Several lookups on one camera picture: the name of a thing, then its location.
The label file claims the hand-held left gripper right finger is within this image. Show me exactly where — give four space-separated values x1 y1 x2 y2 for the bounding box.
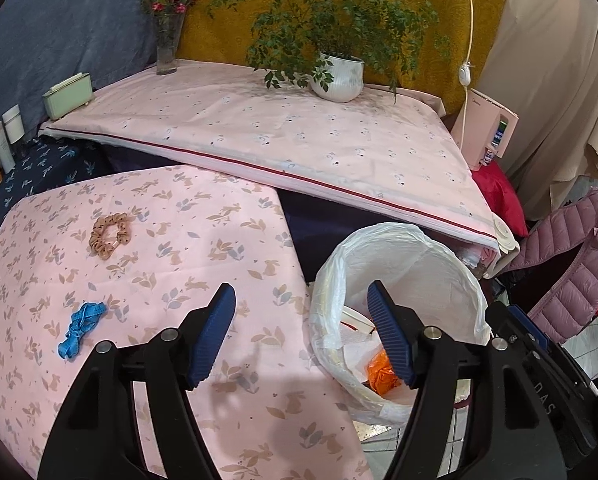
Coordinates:
366 280 570 480

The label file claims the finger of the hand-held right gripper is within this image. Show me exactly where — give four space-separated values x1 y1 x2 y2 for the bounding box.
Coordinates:
486 302 517 348
509 305 554 356

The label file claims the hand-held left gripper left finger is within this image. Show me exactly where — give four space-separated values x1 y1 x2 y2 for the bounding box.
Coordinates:
36 282 237 480

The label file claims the white paper towel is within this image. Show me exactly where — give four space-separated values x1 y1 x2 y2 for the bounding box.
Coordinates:
336 327 380 376

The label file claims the orange wrapper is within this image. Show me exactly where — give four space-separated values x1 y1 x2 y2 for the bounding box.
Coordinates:
366 350 405 396

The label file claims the bin with white plastic bag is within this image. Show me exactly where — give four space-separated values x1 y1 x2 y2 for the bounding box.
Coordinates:
308 222 492 428

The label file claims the pink down jacket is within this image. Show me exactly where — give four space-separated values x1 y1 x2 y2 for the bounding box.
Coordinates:
502 187 598 346

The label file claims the pink rabbit print tablecloth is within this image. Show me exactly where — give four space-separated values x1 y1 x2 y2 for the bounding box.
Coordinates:
0 165 375 480

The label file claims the red cushion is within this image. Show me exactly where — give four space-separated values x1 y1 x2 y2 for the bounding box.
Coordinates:
472 164 530 238

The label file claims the blue ribbon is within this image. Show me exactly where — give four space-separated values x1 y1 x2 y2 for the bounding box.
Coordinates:
57 301 108 361

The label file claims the beige scrunchie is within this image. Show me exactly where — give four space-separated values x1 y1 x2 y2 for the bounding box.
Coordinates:
89 212 134 261

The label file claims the pink water dispenser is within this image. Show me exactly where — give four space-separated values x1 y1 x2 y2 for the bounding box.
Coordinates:
450 88 520 171

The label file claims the pale pink quilt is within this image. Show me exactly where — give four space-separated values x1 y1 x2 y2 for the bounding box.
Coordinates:
38 57 502 261

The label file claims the navy leaf print cloth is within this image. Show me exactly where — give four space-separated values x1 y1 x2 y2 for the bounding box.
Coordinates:
0 135 110 271

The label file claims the beige curtain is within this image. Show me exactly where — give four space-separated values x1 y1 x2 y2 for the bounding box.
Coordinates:
474 0 598 221

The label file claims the green plant in white pot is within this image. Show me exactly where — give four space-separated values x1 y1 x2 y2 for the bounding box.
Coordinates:
206 0 452 106

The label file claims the light green box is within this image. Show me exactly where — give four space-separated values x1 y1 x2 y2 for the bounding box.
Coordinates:
41 72 96 121

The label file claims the white tube bottle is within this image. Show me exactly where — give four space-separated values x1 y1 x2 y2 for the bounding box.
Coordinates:
0 122 16 171

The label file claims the glass vase with red flowers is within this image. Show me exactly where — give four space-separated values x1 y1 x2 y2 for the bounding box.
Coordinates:
140 0 197 77

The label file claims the white jar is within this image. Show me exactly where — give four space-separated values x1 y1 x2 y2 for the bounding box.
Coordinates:
1 104 27 143

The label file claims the mustard yellow backdrop cloth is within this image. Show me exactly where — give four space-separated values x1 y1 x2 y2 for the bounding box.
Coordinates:
174 0 512 106

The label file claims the blue backdrop cloth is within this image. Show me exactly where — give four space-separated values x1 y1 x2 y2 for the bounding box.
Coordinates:
0 0 192 161

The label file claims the white cable with switch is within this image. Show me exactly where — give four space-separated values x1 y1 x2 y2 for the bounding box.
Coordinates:
456 0 480 126

